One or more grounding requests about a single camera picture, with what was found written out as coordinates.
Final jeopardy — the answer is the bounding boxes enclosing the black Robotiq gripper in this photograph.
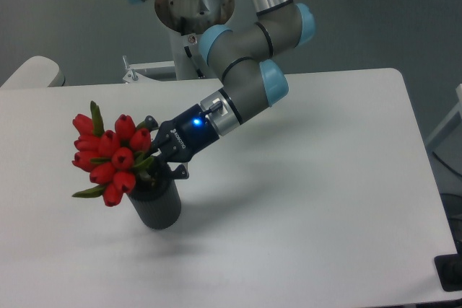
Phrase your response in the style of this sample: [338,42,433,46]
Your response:
[143,104,219,180]

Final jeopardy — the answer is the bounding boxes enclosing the red tulip bouquet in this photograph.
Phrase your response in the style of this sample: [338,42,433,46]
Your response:
[71,101,154,207]

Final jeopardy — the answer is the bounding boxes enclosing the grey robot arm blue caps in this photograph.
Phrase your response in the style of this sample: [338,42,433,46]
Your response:
[129,0,315,179]

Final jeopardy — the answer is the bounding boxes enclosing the dark grey ribbed vase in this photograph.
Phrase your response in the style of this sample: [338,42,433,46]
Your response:
[128,159,182,230]

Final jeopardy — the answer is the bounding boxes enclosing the beige chair back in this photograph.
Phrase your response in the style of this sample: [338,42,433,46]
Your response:
[1,56,66,90]

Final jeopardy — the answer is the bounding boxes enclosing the black device at table edge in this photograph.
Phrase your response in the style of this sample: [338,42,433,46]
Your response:
[434,254,461,292]

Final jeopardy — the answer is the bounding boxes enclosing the white pedestal base frame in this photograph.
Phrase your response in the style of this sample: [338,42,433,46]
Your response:
[122,56,177,84]

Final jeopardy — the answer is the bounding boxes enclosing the black pedestal cable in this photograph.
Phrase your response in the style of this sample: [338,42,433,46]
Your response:
[183,45,206,79]

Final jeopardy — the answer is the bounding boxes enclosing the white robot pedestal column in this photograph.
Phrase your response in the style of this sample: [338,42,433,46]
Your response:
[154,0,235,80]

